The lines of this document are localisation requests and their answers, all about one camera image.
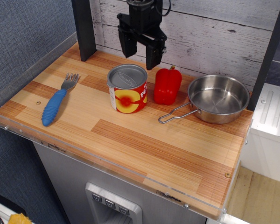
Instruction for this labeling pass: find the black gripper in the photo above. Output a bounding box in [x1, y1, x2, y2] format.
[117, 0, 167, 70]

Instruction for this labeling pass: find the red peach can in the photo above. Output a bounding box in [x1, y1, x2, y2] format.
[107, 64, 147, 114]

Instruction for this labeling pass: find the red bell pepper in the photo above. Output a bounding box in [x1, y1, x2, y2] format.
[154, 65, 182, 105]

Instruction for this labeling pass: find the small steel pan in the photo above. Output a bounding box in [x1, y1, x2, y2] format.
[158, 75, 250, 124]

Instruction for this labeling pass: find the grey toy fridge cabinet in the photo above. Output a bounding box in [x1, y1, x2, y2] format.
[34, 143, 207, 224]

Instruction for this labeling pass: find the white toy sink unit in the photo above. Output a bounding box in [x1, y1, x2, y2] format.
[240, 84, 280, 182]

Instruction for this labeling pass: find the white black tray corner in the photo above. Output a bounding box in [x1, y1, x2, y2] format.
[0, 196, 27, 224]

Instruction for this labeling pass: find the yellow sponge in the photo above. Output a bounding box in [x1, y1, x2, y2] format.
[8, 213, 32, 224]

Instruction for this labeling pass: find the black cable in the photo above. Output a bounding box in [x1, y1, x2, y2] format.
[155, 0, 172, 17]

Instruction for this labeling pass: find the dark grey left post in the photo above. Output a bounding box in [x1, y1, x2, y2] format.
[71, 0, 97, 62]

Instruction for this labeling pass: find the dark grey post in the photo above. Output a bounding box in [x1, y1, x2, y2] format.
[71, 0, 97, 62]
[247, 11, 280, 111]

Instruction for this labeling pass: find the blue handled fork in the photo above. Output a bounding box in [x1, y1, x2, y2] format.
[42, 73, 79, 126]

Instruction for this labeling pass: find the dark grey right post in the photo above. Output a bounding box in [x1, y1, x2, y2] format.
[247, 11, 280, 111]

